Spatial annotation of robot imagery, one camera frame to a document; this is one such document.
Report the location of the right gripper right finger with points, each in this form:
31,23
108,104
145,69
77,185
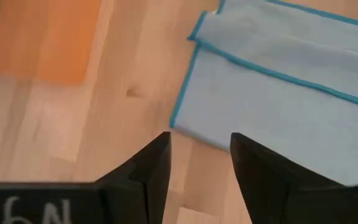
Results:
291,199

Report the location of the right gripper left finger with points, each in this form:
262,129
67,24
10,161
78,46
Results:
57,205

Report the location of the light blue microfiber towel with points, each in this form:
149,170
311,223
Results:
275,93

